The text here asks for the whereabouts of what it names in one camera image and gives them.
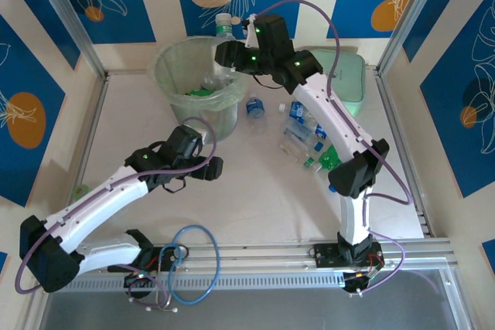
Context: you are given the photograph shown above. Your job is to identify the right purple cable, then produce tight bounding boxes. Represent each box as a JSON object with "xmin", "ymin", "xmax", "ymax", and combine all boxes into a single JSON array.
[{"xmin": 251, "ymin": 0, "xmax": 411, "ymax": 296}]

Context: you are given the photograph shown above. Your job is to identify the purple cable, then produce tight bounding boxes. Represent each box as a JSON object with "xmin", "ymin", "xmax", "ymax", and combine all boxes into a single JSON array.
[
  {"xmin": 14, "ymin": 116, "xmax": 217, "ymax": 310},
  {"xmin": 251, "ymin": 0, "xmax": 411, "ymax": 296}
]

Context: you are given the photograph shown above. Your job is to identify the clear bottle green label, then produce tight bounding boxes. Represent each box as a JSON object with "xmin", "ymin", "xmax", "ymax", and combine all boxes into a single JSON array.
[{"xmin": 213, "ymin": 12, "xmax": 240, "ymax": 90}]

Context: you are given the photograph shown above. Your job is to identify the clear soda water bottle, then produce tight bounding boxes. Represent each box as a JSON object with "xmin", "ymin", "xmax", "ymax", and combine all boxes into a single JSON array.
[{"xmin": 281, "ymin": 116, "xmax": 329, "ymax": 141}]

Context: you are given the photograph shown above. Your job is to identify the aluminium side rail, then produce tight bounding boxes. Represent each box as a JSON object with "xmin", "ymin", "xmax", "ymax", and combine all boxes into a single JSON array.
[
  {"xmin": 374, "ymin": 70, "xmax": 436, "ymax": 238},
  {"xmin": 53, "ymin": 74, "xmax": 111, "ymax": 248}
]

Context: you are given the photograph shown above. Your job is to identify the slotted grey cable duct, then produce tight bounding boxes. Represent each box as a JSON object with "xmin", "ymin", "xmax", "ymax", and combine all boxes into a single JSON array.
[{"xmin": 48, "ymin": 271, "xmax": 347, "ymax": 293}]

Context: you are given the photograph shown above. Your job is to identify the aluminium frame rail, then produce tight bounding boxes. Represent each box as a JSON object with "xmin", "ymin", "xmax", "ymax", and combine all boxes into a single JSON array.
[{"xmin": 32, "ymin": 237, "xmax": 461, "ymax": 280}]

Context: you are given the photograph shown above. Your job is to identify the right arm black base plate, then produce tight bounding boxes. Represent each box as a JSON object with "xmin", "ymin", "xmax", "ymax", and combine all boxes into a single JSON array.
[{"xmin": 308, "ymin": 243, "xmax": 386, "ymax": 269}]

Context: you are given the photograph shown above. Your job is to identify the blue label bottle white cap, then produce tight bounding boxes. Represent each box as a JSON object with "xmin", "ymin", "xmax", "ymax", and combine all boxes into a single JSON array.
[{"xmin": 278, "ymin": 100, "xmax": 317, "ymax": 121}]

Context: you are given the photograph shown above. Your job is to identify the aluminium frame post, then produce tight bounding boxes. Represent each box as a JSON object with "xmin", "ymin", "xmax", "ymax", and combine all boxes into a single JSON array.
[
  {"xmin": 375, "ymin": 0, "xmax": 446, "ymax": 78},
  {"xmin": 27, "ymin": 0, "xmax": 108, "ymax": 79}
]

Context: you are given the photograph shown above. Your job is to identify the blue cable loop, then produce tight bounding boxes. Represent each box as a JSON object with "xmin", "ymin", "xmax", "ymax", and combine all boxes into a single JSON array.
[{"xmin": 159, "ymin": 223, "xmax": 221, "ymax": 306}]

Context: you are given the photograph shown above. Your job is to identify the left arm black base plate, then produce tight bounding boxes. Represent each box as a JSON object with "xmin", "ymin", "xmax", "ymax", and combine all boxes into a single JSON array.
[{"xmin": 106, "ymin": 245, "xmax": 190, "ymax": 274}]

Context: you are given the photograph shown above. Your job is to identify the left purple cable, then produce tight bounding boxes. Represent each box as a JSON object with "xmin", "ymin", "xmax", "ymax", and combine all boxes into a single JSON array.
[{"xmin": 14, "ymin": 116, "xmax": 217, "ymax": 310}]

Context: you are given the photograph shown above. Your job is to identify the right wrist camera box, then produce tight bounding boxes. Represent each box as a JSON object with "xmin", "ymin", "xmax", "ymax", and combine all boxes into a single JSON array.
[{"xmin": 241, "ymin": 14, "xmax": 259, "ymax": 49}]

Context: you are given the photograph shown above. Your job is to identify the mint green lidded box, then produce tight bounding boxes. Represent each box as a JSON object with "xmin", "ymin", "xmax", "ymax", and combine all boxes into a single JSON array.
[{"xmin": 309, "ymin": 48, "xmax": 367, "ymax": 118}]

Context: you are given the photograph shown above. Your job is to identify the mesh bin with green liner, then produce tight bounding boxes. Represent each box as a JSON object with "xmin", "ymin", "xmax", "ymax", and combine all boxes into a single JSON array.
[{"xmin": 148, "ymin": 35, "xmax": 251, "ymax": 144}]

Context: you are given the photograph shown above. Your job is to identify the Pocari Sweat plastic bottle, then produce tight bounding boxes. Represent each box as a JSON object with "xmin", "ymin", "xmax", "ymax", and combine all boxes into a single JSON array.
[{"xmin": 245, "ymin": 94, "xmax": 268, "ymax": 136}]

